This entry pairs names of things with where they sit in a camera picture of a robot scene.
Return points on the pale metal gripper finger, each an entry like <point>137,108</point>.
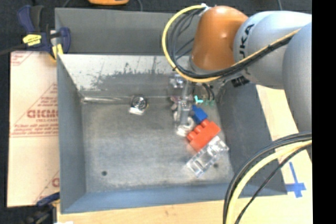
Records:
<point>178,117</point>
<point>186,116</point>

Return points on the blue toy block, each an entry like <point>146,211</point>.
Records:
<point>200,114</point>

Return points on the small pink toy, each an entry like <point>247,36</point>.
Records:
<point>174,102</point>

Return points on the red toy block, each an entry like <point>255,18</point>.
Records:
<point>203,133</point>

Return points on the round silver metal lid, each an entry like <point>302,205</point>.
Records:
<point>138,104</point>

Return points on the clear plastic block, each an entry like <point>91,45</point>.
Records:
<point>207,157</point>

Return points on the grey metal bin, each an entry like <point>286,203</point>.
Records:
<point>131,144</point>

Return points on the brown cardboard board red print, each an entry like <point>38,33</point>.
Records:
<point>31,133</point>

